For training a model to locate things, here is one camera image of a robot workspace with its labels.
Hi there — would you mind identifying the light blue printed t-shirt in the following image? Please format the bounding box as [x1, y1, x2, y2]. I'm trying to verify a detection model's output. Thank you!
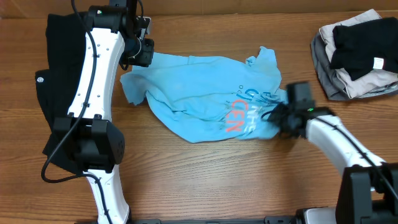
[120, 47, 287, 143]

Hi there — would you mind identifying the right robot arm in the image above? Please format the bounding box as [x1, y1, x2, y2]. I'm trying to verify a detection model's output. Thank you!
[263, 82, 397, 224]

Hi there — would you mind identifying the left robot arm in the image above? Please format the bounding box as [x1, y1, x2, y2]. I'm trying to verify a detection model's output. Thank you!
[41, 1, 154, 223]

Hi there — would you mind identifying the grey folded garment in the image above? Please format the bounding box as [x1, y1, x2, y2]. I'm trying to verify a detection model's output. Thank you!
[310, 32, 397, 101]

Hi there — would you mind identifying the black garment with logo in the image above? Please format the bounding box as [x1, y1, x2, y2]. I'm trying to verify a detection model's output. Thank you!
[34, 11, 94, 175]

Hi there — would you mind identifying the beige folded garment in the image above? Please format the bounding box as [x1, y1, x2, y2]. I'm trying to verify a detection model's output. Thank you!
[318, 9, 397, 99]

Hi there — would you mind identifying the black folded garment on pile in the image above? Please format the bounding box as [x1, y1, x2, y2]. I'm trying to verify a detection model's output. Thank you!
[330, 17, 397, 81]

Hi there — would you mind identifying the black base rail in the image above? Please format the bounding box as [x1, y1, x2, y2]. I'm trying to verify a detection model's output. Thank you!
[129, 216, 305, 224]

